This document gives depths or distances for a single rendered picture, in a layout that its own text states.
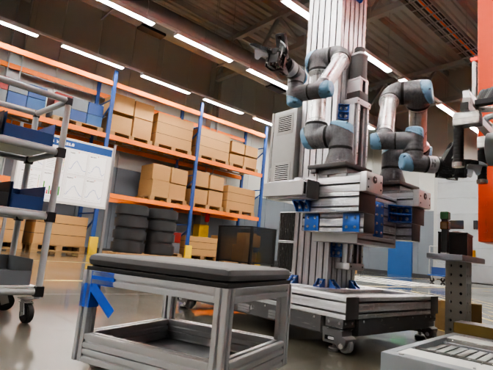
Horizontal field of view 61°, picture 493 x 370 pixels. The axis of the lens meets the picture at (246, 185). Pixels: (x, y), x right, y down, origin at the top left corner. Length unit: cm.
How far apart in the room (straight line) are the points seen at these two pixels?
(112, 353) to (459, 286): 188
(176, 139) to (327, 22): 970
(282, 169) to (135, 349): 166
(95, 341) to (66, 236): 954
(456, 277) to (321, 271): 71
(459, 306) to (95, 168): 588
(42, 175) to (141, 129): 512
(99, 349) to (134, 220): 735
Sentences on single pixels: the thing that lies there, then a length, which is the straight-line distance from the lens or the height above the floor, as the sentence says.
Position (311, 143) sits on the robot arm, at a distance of 213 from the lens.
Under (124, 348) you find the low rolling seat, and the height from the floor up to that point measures 15.
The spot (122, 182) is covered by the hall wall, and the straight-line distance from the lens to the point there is 1240.
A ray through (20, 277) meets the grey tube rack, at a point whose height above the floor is 18.
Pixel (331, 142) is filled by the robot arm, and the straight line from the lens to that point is 207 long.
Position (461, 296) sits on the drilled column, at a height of 24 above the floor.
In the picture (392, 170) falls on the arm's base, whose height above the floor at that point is 89.
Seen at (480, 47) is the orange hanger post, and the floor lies 153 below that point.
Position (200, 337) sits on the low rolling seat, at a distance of 126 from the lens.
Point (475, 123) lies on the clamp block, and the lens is 172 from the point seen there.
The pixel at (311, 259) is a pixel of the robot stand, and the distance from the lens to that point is 228.
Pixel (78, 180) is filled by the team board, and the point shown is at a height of 125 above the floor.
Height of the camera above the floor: 38
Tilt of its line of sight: 9 degrees up
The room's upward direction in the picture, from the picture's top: 5 degrees clockwise
